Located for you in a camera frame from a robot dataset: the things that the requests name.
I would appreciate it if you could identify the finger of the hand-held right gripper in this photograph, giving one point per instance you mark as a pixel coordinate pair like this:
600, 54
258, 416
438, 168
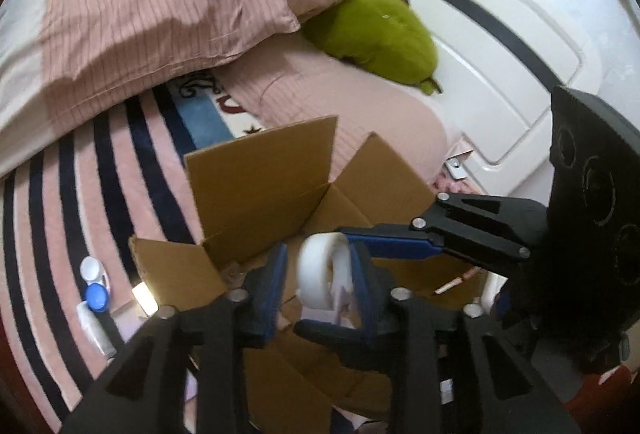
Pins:
395, 244
325, 331

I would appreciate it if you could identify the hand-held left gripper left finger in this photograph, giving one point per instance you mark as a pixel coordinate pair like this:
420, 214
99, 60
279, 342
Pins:
270, 294

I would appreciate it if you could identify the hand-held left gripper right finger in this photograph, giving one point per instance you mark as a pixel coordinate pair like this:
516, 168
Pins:
363, 299

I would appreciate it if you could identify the white tape roll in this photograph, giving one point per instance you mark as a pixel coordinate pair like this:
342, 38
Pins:
320, 271

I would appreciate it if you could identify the brown cardboard box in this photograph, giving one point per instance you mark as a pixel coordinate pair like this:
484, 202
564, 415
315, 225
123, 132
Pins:
280, 174

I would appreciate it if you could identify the pink pen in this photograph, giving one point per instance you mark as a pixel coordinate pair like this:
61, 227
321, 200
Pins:
456, 282

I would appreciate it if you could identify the small silver clip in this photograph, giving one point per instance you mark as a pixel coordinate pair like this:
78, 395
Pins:
456, 169

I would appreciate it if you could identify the pink bed sheet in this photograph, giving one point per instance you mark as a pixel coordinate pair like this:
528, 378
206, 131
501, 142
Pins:
350, 99

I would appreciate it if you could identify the white headboard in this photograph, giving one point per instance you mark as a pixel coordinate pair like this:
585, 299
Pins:
500, 79

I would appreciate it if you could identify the white and blue lens case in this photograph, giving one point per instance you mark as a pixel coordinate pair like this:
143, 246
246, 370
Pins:
95, 286

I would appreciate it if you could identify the red cloth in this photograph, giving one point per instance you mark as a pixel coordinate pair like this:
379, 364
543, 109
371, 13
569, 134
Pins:
605, 401

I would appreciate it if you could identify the small white bottle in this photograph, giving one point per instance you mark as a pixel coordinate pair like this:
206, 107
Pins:
95, 329

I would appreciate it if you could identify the green plush toy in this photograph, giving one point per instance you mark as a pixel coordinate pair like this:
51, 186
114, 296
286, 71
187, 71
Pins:
380, 34

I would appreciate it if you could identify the pink navy striped blanket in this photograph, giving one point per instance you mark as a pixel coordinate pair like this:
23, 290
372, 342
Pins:
75, 214

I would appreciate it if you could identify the pink striped duvet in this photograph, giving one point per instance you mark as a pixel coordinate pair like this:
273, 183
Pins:
140, 29

